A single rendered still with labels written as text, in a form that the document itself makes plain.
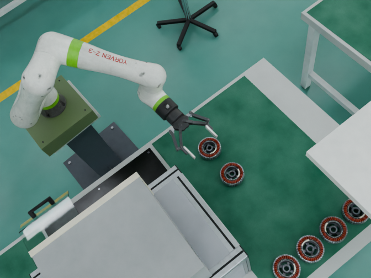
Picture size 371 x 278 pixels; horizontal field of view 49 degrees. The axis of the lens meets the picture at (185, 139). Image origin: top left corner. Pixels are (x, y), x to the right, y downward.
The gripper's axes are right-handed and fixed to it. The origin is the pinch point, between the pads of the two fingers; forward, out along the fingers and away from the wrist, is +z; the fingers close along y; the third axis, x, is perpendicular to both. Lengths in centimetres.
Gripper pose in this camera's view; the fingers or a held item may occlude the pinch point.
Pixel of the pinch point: (203, 145)
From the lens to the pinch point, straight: 176.1
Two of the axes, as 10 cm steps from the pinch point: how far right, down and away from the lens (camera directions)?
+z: 7.0, 6.9, -1.7
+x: -0.2, 2.5, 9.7
